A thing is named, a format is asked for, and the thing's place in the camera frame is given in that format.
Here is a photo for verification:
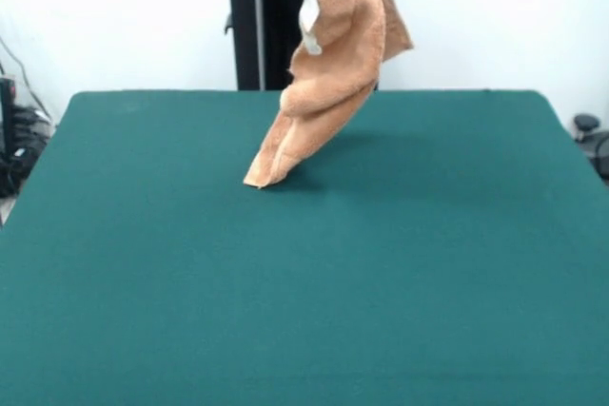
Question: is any tan terry towel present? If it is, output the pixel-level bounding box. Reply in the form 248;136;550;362
242;0;415;188

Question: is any dark green table cloth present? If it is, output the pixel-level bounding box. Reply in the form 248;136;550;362
0;88;609;406

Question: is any black equipment pile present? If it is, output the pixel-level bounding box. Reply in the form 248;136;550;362
0;106;54;198

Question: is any black computer case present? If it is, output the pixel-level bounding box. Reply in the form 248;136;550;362
0;76;19;160

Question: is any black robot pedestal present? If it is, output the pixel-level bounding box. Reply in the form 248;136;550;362
208;0;410;92

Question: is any grey pedestal leg with caster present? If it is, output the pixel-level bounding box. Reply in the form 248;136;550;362
573;113;609;174

